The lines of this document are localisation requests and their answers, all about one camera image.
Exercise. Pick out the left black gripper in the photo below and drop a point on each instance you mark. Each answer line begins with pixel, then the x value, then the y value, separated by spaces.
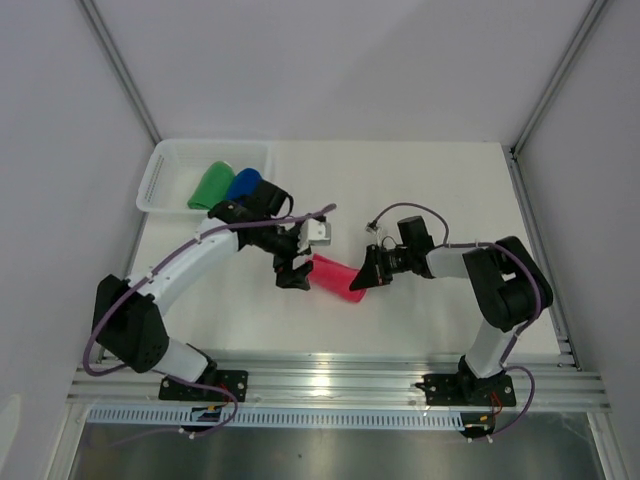
pixel 284 268

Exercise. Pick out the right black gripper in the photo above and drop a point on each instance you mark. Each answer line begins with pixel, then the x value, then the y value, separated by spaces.
pixel 373 272

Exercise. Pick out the blue towel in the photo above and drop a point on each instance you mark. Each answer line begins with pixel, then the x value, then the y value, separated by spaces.
pixel 243 184

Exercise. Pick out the pink towel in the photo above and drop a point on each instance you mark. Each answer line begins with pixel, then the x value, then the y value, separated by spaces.
pixel 335 278

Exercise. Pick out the green towel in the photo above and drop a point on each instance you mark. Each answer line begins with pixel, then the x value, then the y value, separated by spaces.
pixel 212 187

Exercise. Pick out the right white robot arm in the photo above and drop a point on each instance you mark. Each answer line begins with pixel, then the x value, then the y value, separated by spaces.
pixel 510 290

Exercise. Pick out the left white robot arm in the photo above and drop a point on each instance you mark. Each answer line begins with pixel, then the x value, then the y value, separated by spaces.
pixel 129 313

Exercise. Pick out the white plastic basket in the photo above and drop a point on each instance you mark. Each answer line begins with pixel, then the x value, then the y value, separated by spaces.
pixel 176 167

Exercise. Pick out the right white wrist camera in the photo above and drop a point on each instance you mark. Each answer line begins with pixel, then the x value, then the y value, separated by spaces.
pixel 375 231

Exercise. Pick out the aluminium front rail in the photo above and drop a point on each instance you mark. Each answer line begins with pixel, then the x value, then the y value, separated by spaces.
pixel 354 381

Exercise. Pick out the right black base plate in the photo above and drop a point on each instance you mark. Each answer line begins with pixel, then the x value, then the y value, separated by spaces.
pixel 466 390

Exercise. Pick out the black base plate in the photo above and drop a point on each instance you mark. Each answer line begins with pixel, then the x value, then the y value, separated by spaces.
pixel 214 385
pixel 466 390

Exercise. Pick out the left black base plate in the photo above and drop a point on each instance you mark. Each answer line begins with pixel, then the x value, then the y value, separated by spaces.
pixel 214 385

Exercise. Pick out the right aluminium corner post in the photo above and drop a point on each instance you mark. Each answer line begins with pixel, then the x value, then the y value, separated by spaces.
pixel 578 42

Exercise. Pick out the aluminium corner post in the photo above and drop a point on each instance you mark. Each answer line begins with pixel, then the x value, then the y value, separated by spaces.
pixel 115 60
pixel 578 42

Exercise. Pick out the white slotted cable duct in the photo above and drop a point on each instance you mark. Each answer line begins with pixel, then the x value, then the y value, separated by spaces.
pixel 187 416

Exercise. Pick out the left aluminium corner post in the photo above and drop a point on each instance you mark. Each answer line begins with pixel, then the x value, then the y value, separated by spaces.
pixel 115 60

